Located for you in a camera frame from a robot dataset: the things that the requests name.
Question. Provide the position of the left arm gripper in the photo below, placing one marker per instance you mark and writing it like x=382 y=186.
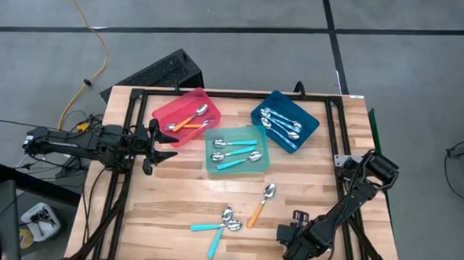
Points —
x=147 y=146

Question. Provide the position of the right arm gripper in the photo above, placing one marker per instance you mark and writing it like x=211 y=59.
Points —
x=305 y=243

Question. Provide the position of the pink translucent plastic bin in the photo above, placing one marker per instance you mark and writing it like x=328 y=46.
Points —
x=182 y=104

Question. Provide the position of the teal translucent plastic bin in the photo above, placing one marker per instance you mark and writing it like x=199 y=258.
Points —
x=258 y=168

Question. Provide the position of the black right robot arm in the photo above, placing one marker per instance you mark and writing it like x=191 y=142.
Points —
x=350 y=205

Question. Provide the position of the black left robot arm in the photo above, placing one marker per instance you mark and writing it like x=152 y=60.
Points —
x=78 y=143

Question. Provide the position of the grey metal mounting plate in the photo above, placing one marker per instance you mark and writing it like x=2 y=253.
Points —
x=338 y=160

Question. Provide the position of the dark blue plastic bin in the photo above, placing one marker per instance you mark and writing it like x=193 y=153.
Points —
x=308 y=123

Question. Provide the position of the white tray of small parts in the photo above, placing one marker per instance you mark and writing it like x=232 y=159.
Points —
x=51 y=228

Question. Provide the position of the black curved clamp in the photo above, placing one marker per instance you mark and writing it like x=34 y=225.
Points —
x=300 y=83

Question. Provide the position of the yellow tape roll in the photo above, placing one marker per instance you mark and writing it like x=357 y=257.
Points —
x=25 y=244

